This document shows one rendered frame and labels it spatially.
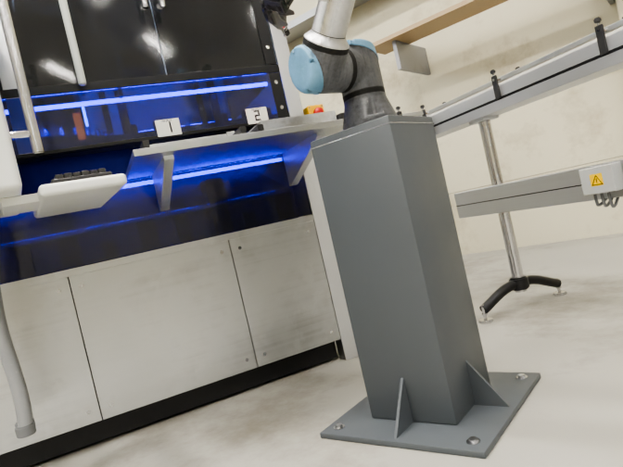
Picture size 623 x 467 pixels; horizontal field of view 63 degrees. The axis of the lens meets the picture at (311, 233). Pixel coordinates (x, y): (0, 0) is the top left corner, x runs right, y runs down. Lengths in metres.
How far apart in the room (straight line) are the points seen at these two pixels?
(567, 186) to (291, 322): 1.14
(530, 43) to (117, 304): 3.45
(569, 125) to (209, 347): 3.12
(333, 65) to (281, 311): 1.01
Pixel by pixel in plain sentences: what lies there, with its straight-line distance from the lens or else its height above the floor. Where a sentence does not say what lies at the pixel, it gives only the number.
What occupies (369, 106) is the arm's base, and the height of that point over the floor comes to 0.84.
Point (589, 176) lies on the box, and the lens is 1.95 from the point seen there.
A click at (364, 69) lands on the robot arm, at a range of 1.40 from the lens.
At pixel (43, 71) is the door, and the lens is 1.98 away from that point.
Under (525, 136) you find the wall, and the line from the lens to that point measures 4.25.
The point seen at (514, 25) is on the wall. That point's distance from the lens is 4.36.
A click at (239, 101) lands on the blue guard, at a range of 2.02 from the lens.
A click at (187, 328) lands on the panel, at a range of 1.89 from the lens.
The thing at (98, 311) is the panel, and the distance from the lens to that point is 1.86.
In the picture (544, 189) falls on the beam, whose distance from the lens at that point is 2.14.
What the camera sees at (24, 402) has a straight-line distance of 1.66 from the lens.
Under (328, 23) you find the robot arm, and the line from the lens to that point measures 1.30.
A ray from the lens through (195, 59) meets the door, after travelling 2.04.
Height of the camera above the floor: 0.59
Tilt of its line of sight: 2 degrees down
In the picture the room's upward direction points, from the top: 13 degrees counter-clockwise
